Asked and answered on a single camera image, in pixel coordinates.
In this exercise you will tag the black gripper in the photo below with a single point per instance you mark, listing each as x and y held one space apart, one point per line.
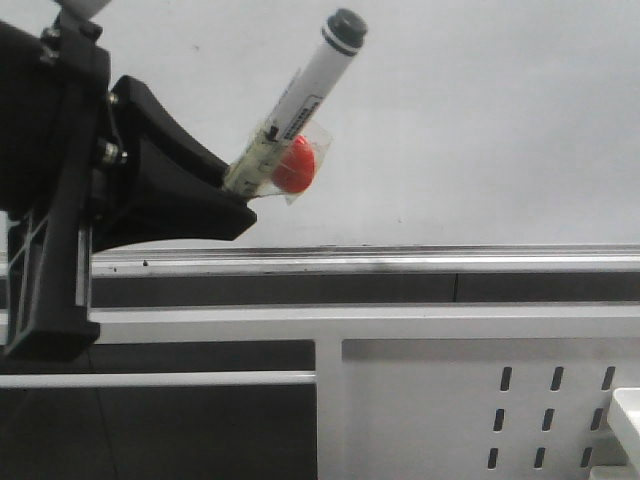
53 88

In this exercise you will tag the white black whiteboard marker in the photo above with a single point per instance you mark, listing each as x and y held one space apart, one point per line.
249 176

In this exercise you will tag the red round magnet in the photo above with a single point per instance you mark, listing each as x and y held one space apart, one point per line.
297 168

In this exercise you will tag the white whiteboard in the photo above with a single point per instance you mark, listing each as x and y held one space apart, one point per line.
502 130

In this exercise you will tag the white perforated metal panel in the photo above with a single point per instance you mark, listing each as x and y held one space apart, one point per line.
483 408

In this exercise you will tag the white plastic tray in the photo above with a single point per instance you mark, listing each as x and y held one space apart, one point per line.
623 419

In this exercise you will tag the white metal frame rack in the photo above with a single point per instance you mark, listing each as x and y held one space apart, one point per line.
256 393

